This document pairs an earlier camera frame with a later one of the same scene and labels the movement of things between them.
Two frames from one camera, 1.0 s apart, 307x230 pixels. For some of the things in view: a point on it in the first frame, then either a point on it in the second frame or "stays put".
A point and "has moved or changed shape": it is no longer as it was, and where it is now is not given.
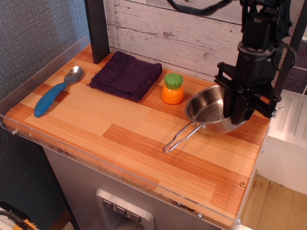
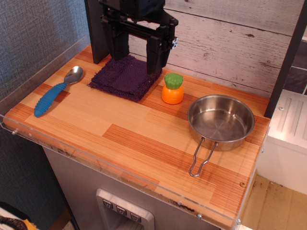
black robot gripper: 253,77 -> 127,14
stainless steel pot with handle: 205,109 has moved or changed shape
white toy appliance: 283,157 stays put
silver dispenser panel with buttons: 121,213 stays put
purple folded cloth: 123,76 stays put
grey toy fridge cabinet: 98,200 stays put
